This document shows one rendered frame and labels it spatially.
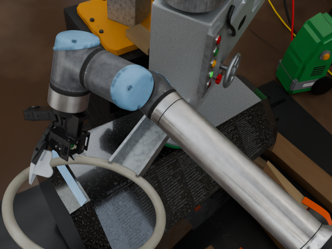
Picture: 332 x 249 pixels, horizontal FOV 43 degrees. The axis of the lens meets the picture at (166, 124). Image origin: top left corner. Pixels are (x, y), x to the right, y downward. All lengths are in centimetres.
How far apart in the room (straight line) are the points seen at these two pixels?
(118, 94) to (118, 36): 165
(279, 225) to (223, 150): 18
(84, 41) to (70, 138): 23
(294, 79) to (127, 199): 190
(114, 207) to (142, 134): 36
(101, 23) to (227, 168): 180
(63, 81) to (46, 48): 273
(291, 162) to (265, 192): 203
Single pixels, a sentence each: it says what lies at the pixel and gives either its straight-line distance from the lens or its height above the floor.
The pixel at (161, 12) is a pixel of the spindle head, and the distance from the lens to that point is 143.
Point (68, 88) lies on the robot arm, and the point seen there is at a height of 168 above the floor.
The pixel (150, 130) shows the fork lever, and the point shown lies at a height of 106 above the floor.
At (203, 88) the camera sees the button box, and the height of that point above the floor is 126.
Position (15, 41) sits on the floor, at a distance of 376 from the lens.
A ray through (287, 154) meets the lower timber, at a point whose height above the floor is 9.
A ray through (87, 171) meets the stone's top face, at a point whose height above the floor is 80.
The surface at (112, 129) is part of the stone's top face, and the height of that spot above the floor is 80.
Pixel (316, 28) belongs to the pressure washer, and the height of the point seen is 54.
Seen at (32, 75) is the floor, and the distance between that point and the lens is 343.
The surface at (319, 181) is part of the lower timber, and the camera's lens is 290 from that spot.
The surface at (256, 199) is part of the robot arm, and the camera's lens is 88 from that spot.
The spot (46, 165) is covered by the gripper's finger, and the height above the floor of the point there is 150.
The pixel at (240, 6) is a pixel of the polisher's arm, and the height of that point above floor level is 136.
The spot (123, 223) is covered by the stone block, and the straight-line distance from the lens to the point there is 184.
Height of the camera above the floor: 234
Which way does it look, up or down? 50 degrees down
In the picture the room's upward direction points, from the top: 6 degrees clockwise
